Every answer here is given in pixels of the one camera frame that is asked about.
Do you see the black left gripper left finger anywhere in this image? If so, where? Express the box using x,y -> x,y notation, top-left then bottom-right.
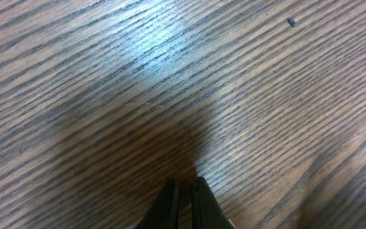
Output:
135,179 -> 180,229

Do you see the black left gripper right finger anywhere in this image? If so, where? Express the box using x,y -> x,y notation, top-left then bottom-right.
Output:
191,177 -> 236,229

